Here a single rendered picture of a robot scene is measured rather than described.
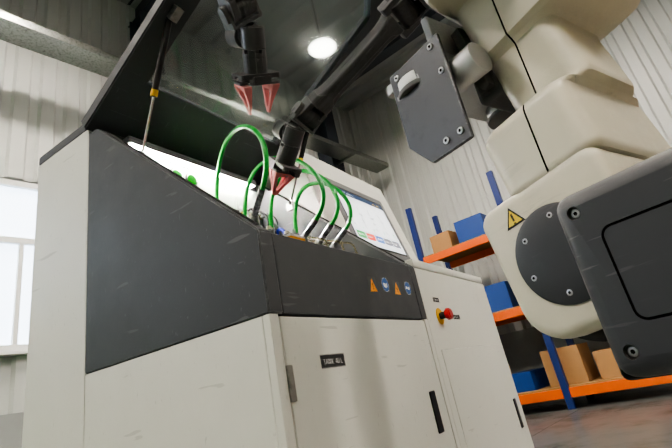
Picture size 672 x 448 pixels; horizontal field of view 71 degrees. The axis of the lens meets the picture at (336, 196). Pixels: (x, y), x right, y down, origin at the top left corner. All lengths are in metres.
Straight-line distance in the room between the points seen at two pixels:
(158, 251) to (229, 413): 0.40
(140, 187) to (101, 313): 0.31
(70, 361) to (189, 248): 0.47
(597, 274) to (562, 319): 0.13
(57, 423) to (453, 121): 1.15
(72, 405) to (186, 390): 0.40
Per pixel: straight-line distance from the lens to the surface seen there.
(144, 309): 1.14
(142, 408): 1.12
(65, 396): 1.38
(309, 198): 1.75
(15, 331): 5.08
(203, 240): 1.01
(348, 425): 1.00
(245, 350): 0.90
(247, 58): 1.16
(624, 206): 0.41
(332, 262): 1.08
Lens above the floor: 0.64
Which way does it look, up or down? 23 degrees up
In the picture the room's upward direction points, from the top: 12 degrees counter-clockwise
